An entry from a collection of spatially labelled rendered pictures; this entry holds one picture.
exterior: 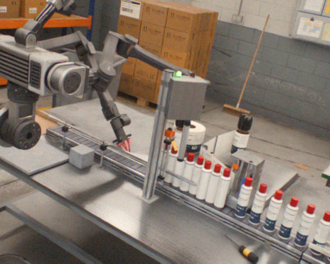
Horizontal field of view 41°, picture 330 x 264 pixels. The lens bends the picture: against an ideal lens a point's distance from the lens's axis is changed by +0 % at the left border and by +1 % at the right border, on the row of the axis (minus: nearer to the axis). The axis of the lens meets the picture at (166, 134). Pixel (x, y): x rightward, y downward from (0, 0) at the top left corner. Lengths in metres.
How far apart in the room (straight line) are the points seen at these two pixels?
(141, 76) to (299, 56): 2.25
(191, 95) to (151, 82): 3.94
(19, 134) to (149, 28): 4.06
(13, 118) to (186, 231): 0.92
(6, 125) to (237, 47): 5.23
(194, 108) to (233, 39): 4.93
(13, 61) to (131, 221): 0.87
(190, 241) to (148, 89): 4.16
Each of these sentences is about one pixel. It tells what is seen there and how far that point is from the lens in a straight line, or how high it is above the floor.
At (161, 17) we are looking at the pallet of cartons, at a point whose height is 1.25.
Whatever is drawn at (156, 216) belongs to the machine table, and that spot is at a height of 0.83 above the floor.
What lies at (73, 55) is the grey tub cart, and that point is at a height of 0.74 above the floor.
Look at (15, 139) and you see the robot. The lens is 2.04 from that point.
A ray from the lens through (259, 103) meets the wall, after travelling 6.86.
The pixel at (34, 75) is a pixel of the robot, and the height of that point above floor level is 1.45.
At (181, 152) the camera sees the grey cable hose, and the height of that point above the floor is 1.12.
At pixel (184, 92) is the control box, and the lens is 2.00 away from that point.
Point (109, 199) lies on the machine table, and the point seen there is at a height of 0.83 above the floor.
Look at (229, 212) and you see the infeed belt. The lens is 2.20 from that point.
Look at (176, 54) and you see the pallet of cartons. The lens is 5.71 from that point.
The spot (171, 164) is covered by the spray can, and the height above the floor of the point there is 0.99.
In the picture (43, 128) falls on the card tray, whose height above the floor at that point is 0.83.
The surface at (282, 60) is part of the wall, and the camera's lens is 6.65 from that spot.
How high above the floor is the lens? 1.97
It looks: 22 degrees down
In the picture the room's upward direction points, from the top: 10 degrees clockwise
